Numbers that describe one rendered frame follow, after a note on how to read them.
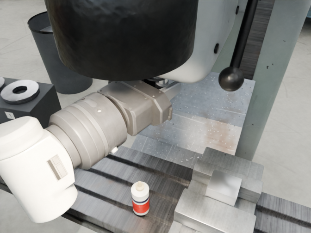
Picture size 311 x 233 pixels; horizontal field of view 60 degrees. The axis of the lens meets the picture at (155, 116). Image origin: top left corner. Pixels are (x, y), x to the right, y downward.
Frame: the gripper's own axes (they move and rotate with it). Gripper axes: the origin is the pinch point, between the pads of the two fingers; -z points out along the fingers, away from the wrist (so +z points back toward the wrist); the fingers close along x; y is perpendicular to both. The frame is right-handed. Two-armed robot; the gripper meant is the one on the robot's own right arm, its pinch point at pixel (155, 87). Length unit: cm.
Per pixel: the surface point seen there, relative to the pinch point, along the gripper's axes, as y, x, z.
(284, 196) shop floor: 123, -24, -97
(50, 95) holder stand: 16.3, 33.5, 4.1
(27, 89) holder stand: 13.5, 35.9, 8.1
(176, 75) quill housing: -9.2, -8.9, 6.5
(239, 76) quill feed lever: -9.8, -15.0, 2.5
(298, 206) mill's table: 33.2, -28.3, -21.0
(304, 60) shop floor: 121, 26, -277
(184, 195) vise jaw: 22.4, -9.2, 1.2
